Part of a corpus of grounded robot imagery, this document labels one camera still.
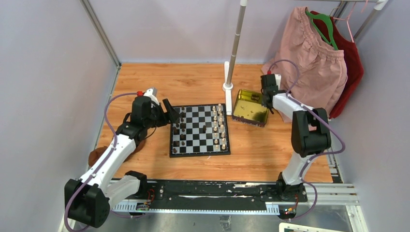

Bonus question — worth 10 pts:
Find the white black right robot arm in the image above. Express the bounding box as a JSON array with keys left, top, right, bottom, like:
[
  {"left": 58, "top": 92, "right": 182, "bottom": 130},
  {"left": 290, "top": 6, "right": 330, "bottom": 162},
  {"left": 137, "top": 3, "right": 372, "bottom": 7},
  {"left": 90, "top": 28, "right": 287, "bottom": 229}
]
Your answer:
[{"left": 261, "top": 74, "right": 331, "bottom": 202}]

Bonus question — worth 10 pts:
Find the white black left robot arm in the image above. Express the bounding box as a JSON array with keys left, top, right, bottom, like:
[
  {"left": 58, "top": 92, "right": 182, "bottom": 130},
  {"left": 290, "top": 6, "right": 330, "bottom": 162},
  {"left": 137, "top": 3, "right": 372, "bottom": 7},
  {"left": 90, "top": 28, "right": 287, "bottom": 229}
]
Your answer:
[{"left": 63, "top": 91, "right": 180, "bottom": 232}]

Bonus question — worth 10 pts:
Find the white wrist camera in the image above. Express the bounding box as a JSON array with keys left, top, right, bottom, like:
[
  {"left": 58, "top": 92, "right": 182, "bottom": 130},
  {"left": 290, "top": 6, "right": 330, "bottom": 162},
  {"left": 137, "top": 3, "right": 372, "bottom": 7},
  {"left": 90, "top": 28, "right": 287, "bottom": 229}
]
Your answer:
[
  {"left": 137, "top": 87, "right": 160, "bottom": 105},
  {"left": 274, "top": 74, "right": 281, "bottom": 89}
]

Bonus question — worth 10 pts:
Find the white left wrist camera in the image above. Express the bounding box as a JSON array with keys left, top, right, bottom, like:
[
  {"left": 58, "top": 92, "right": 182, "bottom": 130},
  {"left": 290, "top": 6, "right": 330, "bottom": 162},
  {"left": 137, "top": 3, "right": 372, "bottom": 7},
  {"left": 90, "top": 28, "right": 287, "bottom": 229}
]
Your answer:
[{"left": 137, "top": 87, "right": 160, "bottom": 105}]

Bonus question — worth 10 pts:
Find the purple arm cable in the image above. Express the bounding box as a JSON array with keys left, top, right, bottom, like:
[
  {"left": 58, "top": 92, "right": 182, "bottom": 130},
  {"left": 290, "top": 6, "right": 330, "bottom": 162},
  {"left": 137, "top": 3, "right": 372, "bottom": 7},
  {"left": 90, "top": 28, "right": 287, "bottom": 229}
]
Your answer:
[
  {"left": 267, "top": 59, "right": 346, "bottom": 221},
  {"left": 64, "top": 92, "right": 143, "bottom": 232}
]

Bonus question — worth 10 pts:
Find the aluminium frame post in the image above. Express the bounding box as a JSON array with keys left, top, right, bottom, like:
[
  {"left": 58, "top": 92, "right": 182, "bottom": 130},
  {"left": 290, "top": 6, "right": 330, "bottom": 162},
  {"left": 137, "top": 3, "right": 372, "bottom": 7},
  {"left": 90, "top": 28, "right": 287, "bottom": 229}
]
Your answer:
[{"left": 80, "top": 0, "right": 121, "bottom": 70}]

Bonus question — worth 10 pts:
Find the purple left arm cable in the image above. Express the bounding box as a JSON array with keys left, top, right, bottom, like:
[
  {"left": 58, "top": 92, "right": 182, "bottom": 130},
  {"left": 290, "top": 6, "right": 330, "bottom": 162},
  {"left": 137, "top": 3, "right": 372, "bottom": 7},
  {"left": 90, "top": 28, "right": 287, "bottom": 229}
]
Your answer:
[{"left": 64, "top": 92, "right": 143, "bottom": 232}]

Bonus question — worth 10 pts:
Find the pink clothes hanger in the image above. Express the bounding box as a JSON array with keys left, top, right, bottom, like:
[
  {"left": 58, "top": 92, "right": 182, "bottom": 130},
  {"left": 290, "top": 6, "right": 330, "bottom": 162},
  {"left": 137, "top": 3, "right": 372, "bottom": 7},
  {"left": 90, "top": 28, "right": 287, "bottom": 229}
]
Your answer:
[{"left": 331, "top": 0, "right": 371, "bottom": 43}]

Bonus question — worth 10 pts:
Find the gold tin box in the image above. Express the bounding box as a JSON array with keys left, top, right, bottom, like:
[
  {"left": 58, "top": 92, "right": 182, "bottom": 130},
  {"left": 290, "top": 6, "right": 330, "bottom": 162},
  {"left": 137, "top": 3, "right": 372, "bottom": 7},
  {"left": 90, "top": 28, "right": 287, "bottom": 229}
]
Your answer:
[{"left": 232, "top": 89, "right": 269, "bottom": 128}]

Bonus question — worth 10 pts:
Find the brown cloth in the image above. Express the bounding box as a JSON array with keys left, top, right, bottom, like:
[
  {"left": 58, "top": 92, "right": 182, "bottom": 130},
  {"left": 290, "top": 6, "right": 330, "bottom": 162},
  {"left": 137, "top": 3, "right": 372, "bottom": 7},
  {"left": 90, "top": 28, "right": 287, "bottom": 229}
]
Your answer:
[{"left": 88, "top": 140, "right": 146, "bottom": 167}]

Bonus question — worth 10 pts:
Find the white tablet corner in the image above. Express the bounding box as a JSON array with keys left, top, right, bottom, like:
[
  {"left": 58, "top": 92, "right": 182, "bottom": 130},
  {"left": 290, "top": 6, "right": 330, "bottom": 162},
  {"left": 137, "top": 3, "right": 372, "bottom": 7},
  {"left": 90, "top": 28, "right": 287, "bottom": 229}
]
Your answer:
[{"left": 278, "top": 222, "right": 342, "bottom": 232}]

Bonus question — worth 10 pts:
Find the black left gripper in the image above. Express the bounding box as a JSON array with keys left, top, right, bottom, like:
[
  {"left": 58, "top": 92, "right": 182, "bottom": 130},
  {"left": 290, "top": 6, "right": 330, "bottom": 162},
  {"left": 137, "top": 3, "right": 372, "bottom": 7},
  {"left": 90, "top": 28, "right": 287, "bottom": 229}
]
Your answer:
[{"left": 144, "top": 99, "right": 180, "bottom": 129}]

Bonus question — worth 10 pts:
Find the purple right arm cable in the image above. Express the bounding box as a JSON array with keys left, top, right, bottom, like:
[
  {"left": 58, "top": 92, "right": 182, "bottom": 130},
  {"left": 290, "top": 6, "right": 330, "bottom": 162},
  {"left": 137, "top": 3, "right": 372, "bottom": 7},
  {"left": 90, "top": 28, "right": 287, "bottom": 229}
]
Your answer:
[{"left": 267, "top": 59, "right": 346, "bottom": 221}]

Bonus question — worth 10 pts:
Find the black white chess board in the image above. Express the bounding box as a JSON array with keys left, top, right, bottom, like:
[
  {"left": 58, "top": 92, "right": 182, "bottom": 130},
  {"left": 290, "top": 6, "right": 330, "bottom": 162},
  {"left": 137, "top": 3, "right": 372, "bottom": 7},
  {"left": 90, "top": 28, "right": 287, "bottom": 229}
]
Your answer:
[{"left": 169, "top": 103, "right": 231, "bottom": 158}]

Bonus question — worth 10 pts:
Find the pink garment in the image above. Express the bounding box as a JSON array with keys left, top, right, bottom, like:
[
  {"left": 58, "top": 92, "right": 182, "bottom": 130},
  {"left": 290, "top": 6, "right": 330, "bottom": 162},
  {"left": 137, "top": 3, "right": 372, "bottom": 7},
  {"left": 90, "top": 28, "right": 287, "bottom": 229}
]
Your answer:
[{"left": 261, "top": 7, "right": 347, "bottom": 114}]

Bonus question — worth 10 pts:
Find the red garment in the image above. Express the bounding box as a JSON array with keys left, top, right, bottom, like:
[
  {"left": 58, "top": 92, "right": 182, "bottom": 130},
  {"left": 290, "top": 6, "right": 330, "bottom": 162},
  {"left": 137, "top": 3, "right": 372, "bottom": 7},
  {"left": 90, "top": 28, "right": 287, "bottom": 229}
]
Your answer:
[{"left": 305, "top": 10, "right": 364, "bottom": 118}]

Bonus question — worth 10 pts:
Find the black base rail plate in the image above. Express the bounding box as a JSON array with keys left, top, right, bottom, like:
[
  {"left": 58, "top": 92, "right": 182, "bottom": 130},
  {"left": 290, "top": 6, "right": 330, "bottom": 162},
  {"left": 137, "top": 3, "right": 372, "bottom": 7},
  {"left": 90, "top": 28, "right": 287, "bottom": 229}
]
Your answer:
[{"left": 117, "top": 179, "right": 308, "bottom": 212}]

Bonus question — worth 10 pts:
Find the green clothes hanger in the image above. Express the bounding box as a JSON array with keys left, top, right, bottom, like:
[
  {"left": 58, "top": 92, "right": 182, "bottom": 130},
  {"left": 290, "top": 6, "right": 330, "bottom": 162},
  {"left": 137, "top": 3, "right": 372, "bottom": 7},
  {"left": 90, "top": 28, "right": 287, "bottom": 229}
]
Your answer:
[{"left": 305, "top": 10, "right": 339, "bottom": 51}]

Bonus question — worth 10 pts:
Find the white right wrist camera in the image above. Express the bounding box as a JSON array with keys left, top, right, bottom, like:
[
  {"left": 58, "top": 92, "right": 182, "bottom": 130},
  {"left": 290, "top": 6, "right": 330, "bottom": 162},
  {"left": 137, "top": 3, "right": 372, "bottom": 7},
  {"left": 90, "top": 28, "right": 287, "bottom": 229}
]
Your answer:
[{"left": 274, "top": 74, "right": 281, "bottom": 89}]

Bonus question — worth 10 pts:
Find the white clothes rack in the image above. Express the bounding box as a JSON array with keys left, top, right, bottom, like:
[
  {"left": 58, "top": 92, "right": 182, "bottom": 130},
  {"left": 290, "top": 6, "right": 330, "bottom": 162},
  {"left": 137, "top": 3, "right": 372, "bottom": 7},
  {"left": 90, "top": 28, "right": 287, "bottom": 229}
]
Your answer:
[{"left": 222, "top": 0, "right": 388, "bottom": 116}]

